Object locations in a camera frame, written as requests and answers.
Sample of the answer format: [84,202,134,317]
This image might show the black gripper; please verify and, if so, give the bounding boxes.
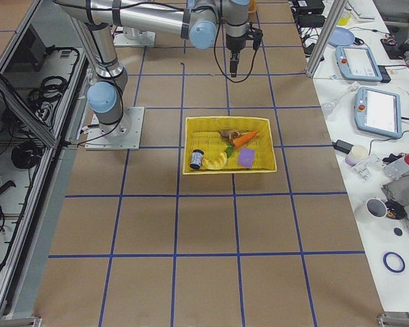
[226,33,247,78]

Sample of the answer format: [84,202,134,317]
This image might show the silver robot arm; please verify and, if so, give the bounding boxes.
[57,1,263,106]

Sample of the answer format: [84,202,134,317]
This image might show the orange toy carrot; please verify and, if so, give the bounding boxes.
[232,131,259,148]

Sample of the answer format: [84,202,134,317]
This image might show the yellow woven basket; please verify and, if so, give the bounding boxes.
[183,116,277,175]

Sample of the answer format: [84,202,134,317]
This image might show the purple foam block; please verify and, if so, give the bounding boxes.
[238,147,256,168]

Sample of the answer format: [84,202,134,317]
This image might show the toy croissant bread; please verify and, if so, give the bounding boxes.
[202,152,228,170]

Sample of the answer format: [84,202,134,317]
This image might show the white light bulb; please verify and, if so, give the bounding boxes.
[321,90,354,116]

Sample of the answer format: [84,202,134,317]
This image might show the blue plastic plate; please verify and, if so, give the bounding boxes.
[328,27,355,47]

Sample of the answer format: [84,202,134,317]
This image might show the upper blue teach pendant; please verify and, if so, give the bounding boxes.
[335,46,382,82]

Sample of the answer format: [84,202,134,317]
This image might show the blue teach pendant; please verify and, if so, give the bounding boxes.
[354,87,402,139]
[335,46,382,82]

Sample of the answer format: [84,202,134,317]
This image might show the black power adapter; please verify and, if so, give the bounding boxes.
[332,140,354,155]

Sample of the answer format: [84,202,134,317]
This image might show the lower blue teach pendant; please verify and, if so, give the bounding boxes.
[354,87,402,139]

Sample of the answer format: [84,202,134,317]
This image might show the white lavender cup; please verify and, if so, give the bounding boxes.
[345,145,369,166]

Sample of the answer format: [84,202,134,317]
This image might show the white mug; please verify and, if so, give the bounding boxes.
[354,198,388,223]

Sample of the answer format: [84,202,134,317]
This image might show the black bowl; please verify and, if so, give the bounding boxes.
[385,200,408,220]

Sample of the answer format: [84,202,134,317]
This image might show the black round lid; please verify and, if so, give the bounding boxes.
[393,228,403,236]

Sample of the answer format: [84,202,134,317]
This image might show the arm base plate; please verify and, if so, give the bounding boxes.
[84,106,145,151]
[114,27,155,48]

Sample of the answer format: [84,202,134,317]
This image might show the aluminium frame post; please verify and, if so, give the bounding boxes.
[305,0,348,78]

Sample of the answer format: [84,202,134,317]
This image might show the blue tape ring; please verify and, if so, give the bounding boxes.
[382,251,406,273]

